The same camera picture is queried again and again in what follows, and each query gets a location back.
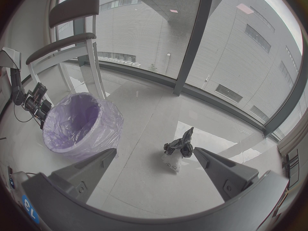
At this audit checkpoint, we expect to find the dark padded white chair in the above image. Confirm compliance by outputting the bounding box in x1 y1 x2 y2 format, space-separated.
26 0 106 99

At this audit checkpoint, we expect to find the clear printed wrapper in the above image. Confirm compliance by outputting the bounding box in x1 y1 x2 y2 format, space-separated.
162 151 182 174

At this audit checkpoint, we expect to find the black plastic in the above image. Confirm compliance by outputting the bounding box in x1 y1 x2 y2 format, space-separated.
164 127 194 159

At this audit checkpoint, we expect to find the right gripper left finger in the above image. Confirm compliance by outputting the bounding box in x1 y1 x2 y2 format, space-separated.
49 148 117 204

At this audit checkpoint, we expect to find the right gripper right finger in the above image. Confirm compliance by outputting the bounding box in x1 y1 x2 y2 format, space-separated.
193 147 259 203

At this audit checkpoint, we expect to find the dark small table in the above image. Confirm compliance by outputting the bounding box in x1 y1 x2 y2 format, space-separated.
284 151 300 187

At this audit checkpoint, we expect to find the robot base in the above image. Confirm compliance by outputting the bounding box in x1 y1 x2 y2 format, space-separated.
7 171 40 223

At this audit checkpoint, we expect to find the purple plastic bag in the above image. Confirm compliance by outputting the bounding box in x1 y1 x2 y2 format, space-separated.
43 92 124 159

